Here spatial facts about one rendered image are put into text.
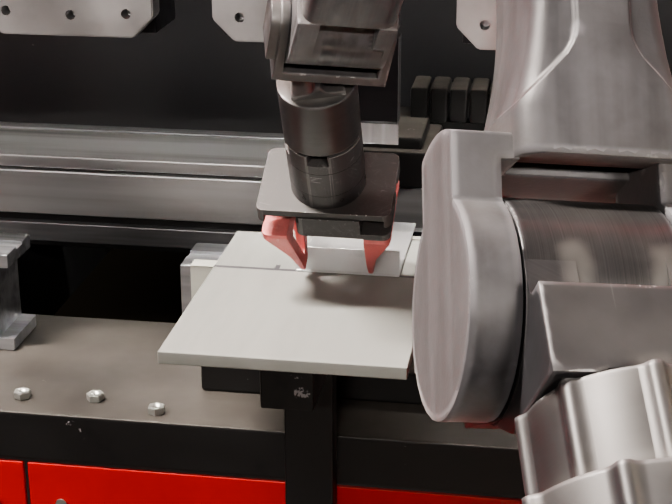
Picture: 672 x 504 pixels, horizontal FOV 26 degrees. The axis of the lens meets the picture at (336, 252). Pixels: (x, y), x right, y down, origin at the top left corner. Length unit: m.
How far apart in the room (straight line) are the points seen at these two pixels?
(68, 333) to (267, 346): 0.39
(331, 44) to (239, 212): 0.59
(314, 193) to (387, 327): 0.11
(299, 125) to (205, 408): 0.32
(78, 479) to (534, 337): 0.86
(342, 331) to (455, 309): 0.61
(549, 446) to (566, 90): 0.13
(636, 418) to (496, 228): 0.08
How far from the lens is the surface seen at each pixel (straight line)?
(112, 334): 1.40
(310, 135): 1.03
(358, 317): 1.10
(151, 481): 1.26
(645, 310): 0.46
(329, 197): 1.07
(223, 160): 1.55
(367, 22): 0.95
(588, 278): 0.47
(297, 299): 1.13
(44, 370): 1.34
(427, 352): 0.50
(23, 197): 1.61
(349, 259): 1.18
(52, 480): 1.28
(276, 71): 1.00
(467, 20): 1.18
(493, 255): 0.46
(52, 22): 1.25
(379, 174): 1.10
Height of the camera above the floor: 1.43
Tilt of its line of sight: 20 degrees down
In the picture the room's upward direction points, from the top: straight up
